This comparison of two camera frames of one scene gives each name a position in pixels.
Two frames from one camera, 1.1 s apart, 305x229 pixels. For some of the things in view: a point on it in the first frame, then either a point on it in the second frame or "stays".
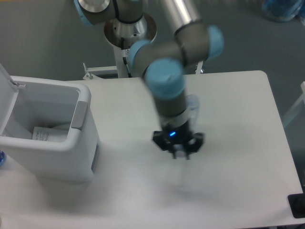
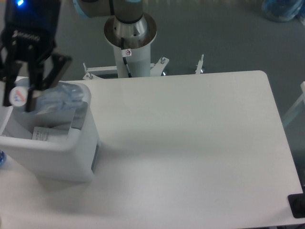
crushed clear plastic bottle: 193,103 -> 52,97
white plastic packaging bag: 49,134 stays
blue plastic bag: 282,11 stays
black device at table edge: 297,203 stays
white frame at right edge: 289,114 stays
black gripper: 178,135 -> 31,29
